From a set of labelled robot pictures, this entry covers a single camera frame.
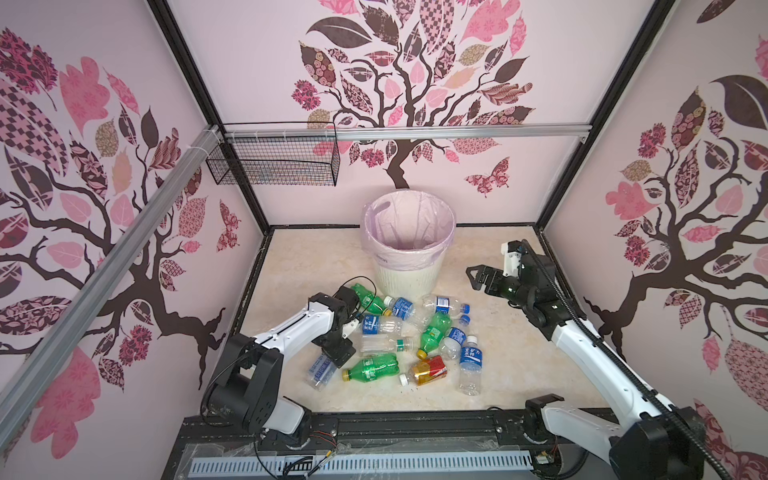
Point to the green bottle near bin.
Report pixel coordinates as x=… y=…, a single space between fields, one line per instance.
x=370 y=302

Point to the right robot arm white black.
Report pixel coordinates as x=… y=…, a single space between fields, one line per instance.
x=649 y=437

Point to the white slotted cable duct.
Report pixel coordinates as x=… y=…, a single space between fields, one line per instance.
x=358 y=466

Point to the large clear bottle blue label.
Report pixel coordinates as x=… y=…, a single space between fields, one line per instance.
x=320 y=373

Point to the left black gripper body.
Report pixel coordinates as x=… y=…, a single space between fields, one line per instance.
x=334 y=346

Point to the clear bottle blue cap label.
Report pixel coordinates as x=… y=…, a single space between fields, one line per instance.
x=451 y=306

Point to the clear bottle blue chinese label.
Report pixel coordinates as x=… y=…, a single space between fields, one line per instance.
x=382 y=325

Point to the green bottle front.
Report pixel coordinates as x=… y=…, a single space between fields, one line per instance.
x=372 y=368

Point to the small bottle blue label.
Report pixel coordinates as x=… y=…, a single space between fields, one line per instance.
x=454 y=338

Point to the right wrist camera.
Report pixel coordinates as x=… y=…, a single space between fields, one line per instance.
x=512 y=252

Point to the left aluminium rail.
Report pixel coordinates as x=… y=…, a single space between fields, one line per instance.
x=34 y=376

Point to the clear square bottle green band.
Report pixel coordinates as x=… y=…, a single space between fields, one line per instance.
x=380 y=344

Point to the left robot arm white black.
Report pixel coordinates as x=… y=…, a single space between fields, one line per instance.
x=244 y=388

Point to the pink plastic bin liner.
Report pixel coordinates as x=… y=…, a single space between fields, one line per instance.
x=407 y=230

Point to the rear aluminium rail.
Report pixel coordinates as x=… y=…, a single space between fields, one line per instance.
x=580 y=131

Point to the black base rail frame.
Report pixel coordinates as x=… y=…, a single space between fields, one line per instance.
x=488 y=430

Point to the green bottle yellow cap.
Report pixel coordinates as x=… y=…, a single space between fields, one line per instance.
x=433 y=334

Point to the black wire mesh basket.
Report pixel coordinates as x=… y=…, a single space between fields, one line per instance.
x=290 y=153

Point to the red gold label bottle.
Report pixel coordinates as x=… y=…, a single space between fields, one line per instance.
x=424 y=372

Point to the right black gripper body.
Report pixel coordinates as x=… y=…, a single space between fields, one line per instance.
x=510 y=290

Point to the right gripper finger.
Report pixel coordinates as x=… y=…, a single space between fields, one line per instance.
x=488 y=286
x=480 y=273

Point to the tall clear bottle blue label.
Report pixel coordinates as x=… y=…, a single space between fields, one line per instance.
x=470 y=367

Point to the clear bottle blue sweat label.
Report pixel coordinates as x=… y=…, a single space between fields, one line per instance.
x=412 y=313

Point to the white ribbed waste bin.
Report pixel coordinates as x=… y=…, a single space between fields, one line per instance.
x=408 y=284

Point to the aluminium rail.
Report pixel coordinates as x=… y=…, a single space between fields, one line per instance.
x=580 y=131
x=34 y=376

